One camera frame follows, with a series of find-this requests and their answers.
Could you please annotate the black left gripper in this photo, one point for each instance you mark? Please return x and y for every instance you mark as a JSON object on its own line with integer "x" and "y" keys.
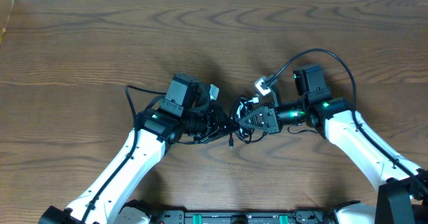
{"x": 216, "y": 128}

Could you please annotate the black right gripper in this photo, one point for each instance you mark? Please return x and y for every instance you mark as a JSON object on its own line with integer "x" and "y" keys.
{"x": 271, "y": 122}

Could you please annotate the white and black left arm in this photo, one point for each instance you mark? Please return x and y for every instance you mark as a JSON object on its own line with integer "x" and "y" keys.
{"x": 153, "y": 133}

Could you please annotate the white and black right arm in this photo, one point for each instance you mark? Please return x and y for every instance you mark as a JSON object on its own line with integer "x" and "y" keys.
{"x": 401, "y": 185}

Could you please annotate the brown cardboard panel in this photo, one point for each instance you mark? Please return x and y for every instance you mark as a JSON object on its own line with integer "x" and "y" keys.
{"x": 6, "y": 7}

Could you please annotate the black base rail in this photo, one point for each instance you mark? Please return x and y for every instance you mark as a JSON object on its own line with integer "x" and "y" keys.
{"x": 138, "y": 212}

